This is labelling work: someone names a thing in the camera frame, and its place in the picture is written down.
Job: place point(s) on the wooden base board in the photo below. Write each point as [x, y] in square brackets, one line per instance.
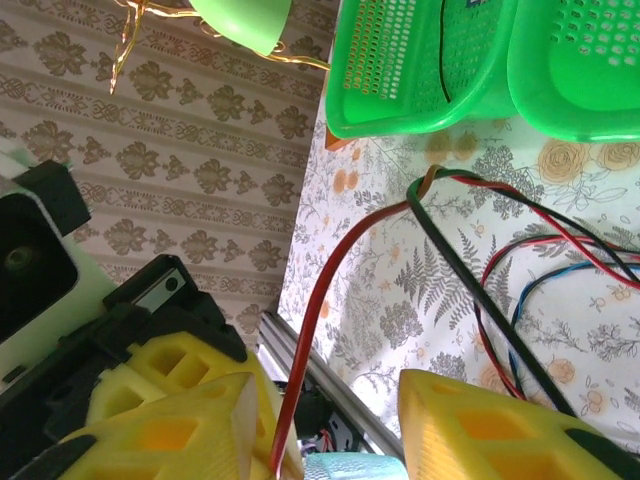
[335, 142]

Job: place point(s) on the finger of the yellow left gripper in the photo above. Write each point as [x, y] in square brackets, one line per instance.
[265, 435]
[175, 370]

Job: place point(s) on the floral tablecloth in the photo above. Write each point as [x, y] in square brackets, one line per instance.
[400, 325]

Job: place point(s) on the small blue white label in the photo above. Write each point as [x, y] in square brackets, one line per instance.
[479, 3]

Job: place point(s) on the green plastic basket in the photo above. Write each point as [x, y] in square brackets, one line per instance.
[575, 120]

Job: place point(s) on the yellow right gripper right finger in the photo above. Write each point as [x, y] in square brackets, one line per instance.
[500, 440]

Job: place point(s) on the teal translucent cup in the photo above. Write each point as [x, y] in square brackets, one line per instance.
[350, 470]

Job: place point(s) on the green basket with label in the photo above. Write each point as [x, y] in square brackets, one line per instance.
[390, 115]

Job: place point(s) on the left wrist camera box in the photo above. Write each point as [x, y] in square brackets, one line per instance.
[45, 310]

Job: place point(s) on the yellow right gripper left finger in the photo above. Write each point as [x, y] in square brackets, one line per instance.
[170, 450]

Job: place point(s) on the green plastic goblet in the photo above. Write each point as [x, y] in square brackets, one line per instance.
[240, 25]

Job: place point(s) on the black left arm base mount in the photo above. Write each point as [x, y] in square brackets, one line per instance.
[320, 420]

